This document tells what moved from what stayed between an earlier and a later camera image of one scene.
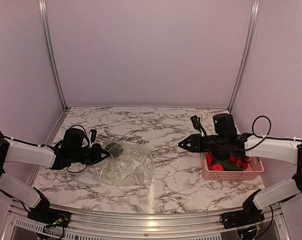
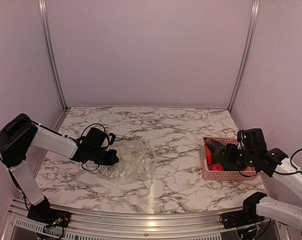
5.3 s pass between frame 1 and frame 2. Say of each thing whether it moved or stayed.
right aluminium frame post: stayed
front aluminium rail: stayed
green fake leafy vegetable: moved
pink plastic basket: stayed
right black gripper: moved
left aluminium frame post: stayed
